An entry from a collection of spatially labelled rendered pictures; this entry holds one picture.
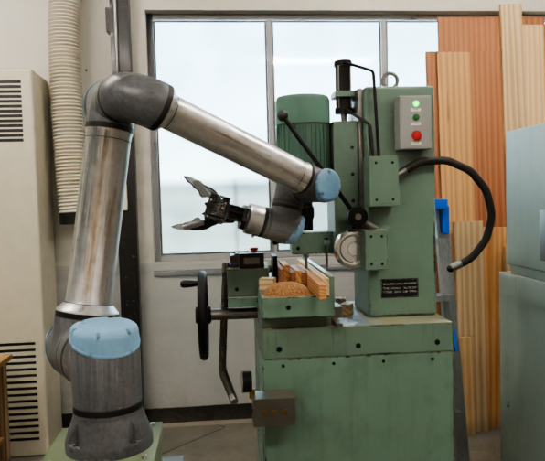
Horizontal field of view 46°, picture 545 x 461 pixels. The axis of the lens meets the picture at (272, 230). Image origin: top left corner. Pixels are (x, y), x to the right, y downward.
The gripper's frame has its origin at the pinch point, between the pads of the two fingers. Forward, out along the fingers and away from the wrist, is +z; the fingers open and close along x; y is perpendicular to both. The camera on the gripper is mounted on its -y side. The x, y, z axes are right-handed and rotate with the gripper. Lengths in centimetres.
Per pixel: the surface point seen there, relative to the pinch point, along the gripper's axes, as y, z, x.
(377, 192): 7, -56, -16
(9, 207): -131, 62, -2
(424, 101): 12, -64, -46
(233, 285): -20.8, -25.7, 18.1
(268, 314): 2.5, -32.5, 25.5
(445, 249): -66, -124, -21
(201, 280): -18.3, -14.8, 18.9
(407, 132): 10, -61, -36
